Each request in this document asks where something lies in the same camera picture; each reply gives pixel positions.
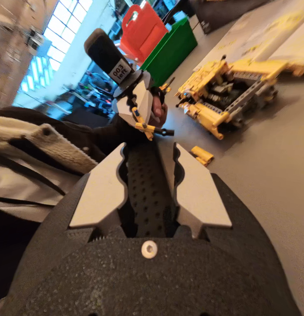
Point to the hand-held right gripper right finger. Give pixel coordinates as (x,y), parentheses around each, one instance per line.
(201,197)

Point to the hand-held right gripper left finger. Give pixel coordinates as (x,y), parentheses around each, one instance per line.
(102,192)

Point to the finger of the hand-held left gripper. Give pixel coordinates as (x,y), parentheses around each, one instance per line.
(145,103)
(126,111)

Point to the yellow toy connector assembly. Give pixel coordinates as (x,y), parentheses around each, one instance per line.
(150,130)

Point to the person's left forearm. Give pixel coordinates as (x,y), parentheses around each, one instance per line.
(117,135)

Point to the grey desk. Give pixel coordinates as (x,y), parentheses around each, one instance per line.
(253,185)

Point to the person's left hand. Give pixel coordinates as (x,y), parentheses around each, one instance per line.
(159,113)

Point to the small yellow toy piece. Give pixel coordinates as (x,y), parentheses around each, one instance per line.
(166,86)

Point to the yellow toy panel piece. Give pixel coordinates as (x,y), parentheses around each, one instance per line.
(202,155)

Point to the red plastic bin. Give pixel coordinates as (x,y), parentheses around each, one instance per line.
(142,32)

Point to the green plastic bin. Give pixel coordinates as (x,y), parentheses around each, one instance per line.
(171,54)

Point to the yellow toy car model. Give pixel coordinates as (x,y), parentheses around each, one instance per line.
(216,98)

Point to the person's fleece-lined jacket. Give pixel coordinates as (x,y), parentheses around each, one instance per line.
(31,160)

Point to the toy car set box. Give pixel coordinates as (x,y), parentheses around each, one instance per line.
(211,17)

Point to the instruction booklet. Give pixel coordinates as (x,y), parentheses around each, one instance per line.
(265,29)

